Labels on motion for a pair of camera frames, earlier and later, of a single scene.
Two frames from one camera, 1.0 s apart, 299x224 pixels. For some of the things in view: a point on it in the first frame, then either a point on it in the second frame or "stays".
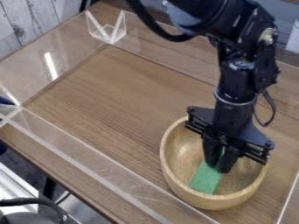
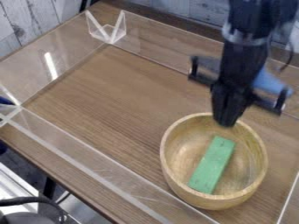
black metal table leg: (49, 188) stays
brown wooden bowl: (181, 153) stays
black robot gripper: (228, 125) -> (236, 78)
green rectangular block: (205, 178) stays
